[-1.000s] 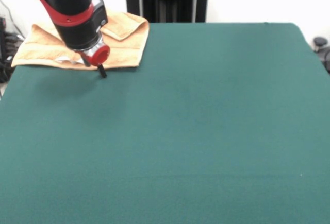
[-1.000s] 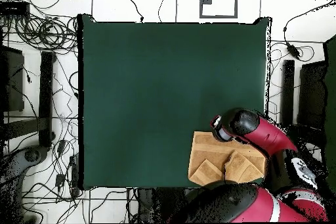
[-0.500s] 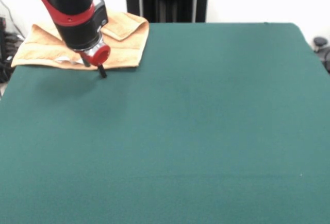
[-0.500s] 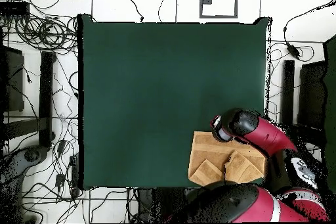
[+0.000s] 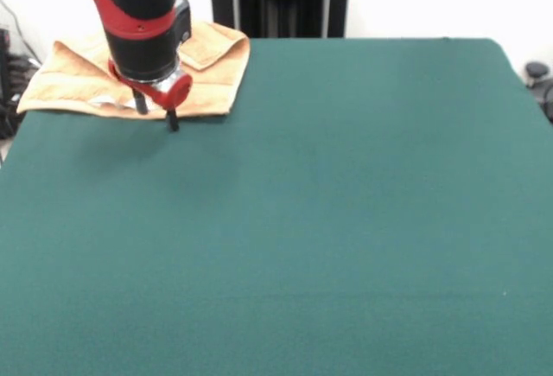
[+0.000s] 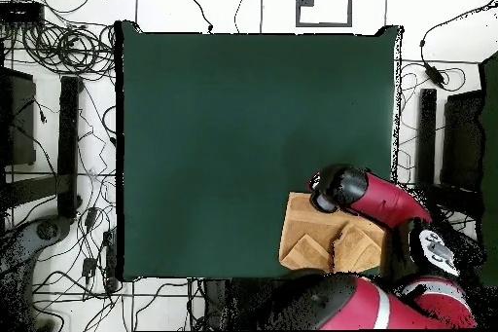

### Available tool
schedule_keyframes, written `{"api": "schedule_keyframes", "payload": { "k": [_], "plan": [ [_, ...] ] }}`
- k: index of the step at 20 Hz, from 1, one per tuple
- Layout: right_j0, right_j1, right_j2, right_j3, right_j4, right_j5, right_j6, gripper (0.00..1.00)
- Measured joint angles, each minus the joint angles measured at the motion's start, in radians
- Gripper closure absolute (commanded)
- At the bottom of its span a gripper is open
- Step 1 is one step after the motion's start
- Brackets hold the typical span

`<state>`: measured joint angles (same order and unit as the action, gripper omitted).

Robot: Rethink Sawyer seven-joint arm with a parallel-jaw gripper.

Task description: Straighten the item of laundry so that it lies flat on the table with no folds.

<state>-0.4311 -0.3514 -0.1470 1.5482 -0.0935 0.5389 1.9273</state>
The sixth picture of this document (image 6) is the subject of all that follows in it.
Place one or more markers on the dark wheeled stand base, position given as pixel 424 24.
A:
pixel 46 230

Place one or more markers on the tan terry towel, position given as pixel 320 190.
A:
pixel 307 230

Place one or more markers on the grey rectangular frame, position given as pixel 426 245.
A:
pixel 323 24

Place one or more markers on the green cloth beside table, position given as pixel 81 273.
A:
pixel 491 133

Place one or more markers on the black equipment box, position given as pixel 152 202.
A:
pixel 463 141
pixel 19 121

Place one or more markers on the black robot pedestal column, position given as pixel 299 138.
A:
pixel 233 301

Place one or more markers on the flat black switch box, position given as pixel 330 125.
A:
pixel 21 12

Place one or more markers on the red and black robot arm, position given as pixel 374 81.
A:
pixel 381 199

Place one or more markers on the dark green table cloth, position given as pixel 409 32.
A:
pixel 233 133

